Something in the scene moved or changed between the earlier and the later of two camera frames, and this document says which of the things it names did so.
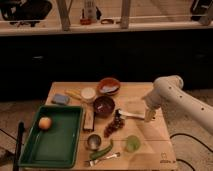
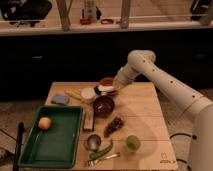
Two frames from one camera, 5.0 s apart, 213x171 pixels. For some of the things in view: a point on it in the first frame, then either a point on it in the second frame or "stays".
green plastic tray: x=53 y=139 stays
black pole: x=20 y=136 stays
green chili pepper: x=99 y=153 stays
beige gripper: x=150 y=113 to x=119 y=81
